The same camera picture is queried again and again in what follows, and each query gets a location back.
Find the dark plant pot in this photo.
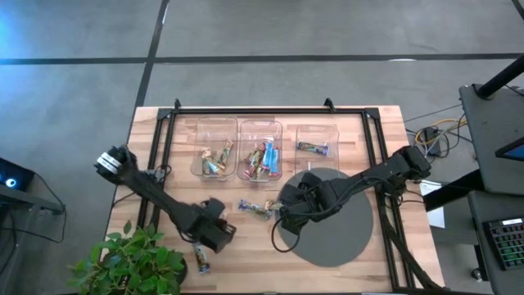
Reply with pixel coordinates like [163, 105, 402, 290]
[174, 254, 189, 286]

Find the black metal frame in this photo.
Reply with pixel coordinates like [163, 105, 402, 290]
[136, 97, 451, 295]

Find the tablet with blue screen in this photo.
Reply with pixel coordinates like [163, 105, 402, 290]
[494, 136, 524, 162]

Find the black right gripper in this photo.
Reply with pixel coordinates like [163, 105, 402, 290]
[280, 182, 343, 235]

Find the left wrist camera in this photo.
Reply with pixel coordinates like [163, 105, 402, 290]
[203, 197, 226, 220]

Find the black power adapter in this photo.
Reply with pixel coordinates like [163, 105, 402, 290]
[422, 125, 442, 157]

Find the blue oatmeal raisin granola bar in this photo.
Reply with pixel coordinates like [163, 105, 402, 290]
[192, 242, 212, 275]

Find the green leafy plant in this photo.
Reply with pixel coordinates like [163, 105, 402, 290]
[66, 220, 186, 295]

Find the grey desk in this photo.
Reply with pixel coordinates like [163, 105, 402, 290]
[468, 189, 524, 295]

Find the grey side table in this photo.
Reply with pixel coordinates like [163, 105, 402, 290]
[458, 84, 524, 196]

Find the dark blue end granola bar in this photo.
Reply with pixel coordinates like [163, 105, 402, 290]
[237, 199, 273, 222]
[296, 141, 331, 157]

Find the green red granola bar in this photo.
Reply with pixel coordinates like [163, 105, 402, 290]
[244, 142, 267, 167]
[243, 159, 265, 180]

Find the light blue granola bar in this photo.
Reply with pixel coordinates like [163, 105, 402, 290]
[268, 147, 281, 178]
[261, 141, 274, 170]

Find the black stand beam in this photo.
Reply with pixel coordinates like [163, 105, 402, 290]
[422, 169, 485, 213]

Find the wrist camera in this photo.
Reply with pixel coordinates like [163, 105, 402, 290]
[203, 197, 226, 220]
[295, 170, 324, 190]

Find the grey round woven placemat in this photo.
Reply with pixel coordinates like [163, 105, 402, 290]
[276, 166, 375, 268]

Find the white paper sheet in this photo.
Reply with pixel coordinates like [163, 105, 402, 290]
[418, 179, 446, 229]

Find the black device blue light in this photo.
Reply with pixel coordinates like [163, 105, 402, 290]
[0, 157, 36, 193]

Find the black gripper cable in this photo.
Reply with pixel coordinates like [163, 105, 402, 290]
[270, 206, 328, 254]

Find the backlit keyboard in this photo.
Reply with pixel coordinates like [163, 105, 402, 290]
[481, 216, 524, 271]

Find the yellow cable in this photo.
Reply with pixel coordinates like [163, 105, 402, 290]
[414, 117, 468, 145]

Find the clear plastic bin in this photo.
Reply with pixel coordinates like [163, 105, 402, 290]
[189, 117, 239, 179]
[237, 119, 284, 183]
[295, 124, 341, 176]

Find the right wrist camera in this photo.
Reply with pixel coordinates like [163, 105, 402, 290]
[295, 170, 324, 190]

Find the black cable bundle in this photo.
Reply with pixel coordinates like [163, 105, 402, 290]
[378, 192, 441, 293]

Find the green teal granola bar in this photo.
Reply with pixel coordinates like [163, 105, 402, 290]
[218, 138, 234, 168]

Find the grey shelf stand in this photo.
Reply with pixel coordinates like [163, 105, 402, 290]
[0, 183, 66, 217]

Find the black pole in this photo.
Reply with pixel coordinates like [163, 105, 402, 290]
[476, 54, 524, 100]

